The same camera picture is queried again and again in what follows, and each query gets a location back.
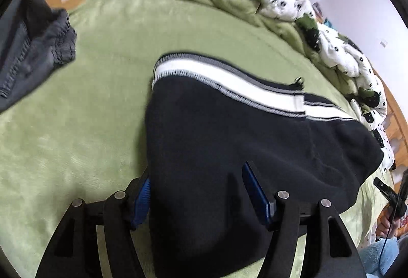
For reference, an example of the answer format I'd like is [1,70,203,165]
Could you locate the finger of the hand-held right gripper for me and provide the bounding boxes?
[374,177,400,207]

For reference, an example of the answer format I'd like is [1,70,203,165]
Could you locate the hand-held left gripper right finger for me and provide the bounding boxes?
[242,161,367,278]

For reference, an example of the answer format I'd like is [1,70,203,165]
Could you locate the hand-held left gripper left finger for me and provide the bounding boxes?
[35,170,152,278]

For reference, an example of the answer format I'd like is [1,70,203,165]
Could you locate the black pants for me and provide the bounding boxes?
[145,53,385,278]

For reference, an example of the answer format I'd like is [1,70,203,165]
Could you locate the person's right hand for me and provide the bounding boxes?
[376,206,400,239]

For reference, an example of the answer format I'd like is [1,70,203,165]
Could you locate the white flower print pillow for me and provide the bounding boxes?
[370,125,397,173]

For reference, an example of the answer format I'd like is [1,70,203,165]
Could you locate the light blue fleece clothing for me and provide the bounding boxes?
[359,238,408,277]

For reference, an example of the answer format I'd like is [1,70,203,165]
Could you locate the green plush bed sheet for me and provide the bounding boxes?
[0,0,392,278]

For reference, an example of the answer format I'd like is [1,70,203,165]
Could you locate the grey jeans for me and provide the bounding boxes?
[0,0,78,113]

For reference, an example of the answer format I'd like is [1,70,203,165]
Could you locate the white flower print quilt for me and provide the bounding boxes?
[188,0,388,133]

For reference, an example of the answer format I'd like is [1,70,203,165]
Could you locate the black cable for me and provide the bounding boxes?
[378,217,400,269]

